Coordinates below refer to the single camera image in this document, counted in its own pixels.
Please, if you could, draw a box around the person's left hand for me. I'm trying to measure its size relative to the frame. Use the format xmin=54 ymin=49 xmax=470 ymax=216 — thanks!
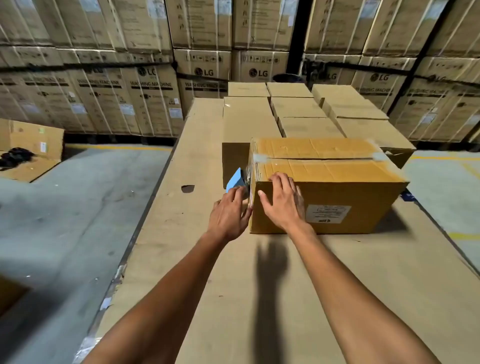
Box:
xmin=207 ymin=186 xmax=253 ymax=244

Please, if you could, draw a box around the person's right hand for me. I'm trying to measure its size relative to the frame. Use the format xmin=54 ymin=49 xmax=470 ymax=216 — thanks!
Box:
xmin=257 ymin=172 xmax=307 ymax=235

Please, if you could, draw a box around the blue dispenser with tape roll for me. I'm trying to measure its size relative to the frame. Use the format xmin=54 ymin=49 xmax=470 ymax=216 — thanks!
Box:
xmin=225 ymin=166 xmax=253 ymax=205

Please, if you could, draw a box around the yellow-brown cardboard box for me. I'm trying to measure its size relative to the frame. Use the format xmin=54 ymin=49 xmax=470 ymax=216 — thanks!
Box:
xmin=247 ymin=136 xmax=410 ymax=235

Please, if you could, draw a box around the person's left forearm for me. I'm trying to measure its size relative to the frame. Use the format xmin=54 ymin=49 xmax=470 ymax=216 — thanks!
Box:
xmin=81 ymin=231 xmax=230 ymax=364

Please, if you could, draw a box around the person's right forearm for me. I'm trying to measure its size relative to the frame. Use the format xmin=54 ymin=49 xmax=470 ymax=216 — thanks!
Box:
xmin=286 ymin=221 xmax=442 ymax=364

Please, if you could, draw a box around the stack of plain cardboard cartons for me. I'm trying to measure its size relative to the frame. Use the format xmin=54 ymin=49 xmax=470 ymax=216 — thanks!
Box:
xmin=221 ymin=81 xmax=417 ymax=188

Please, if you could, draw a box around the dark round bin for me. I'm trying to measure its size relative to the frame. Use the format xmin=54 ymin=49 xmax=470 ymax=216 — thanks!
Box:
xmin=272 ymin=73 xmax=305 ymax=84

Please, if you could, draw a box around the open brown carton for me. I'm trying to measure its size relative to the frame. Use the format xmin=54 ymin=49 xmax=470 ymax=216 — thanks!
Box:
xmin=0 ymin=118 xmax=65 ymax=184

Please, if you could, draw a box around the pile of black items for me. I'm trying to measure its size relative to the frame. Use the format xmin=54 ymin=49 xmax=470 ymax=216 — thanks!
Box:
xmin=0 ymin=147 xmax=35 ymax=172

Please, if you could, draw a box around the brown floor carton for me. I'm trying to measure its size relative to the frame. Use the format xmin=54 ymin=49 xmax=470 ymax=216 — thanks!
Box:
xmin=0 ymin=275 xmax=31 ymax=318

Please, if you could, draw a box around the wall of large printed cartons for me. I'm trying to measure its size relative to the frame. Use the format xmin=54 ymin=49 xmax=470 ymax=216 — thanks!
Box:
xmin=0 ymin=0 xmax=480 ymax=143

